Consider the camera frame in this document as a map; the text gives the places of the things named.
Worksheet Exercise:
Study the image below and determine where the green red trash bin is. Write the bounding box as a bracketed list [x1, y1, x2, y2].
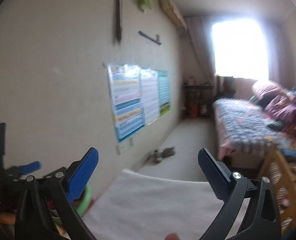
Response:
[47, 184, 94, 225]

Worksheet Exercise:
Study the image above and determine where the person's left hand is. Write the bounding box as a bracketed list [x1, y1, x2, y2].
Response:
[164, 233, 180, 240]

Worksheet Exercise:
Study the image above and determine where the bed with plaid quilt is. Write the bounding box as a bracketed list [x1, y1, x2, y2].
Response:
[213, 99, 296, 169]

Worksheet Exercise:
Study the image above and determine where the white towel cloth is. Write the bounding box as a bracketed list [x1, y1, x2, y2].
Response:
[81, 168, 251, 240]

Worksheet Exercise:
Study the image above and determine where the purple bedding pile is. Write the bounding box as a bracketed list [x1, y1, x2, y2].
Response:
[252, 80, 296, 135]

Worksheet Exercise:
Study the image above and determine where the dark shelf with items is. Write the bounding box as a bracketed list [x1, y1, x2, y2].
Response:
[182, 76, 214, 118]

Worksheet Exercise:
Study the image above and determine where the bright window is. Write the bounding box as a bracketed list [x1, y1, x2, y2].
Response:
[212, 17, 268, 80]

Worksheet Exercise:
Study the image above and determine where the wooden chair frame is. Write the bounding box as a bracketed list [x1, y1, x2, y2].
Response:
[258, 144, 296, 236]

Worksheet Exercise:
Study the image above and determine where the white wall socket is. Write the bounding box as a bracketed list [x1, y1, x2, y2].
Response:
[115, 143, 127, 155]

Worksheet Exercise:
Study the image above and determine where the blue educational wall poster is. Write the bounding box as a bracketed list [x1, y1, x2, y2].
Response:
[107, 63, 145, 142]

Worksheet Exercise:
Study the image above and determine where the green chart wall poster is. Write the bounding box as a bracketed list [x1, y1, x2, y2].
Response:
[158, 70, 171, 115]

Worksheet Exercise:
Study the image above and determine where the white chart wall poster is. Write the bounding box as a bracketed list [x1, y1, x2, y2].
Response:
[140, 68, 159, 125]

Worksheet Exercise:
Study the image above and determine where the wall air conditioner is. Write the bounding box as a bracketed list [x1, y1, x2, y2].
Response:
[158, 0, 187, 30]

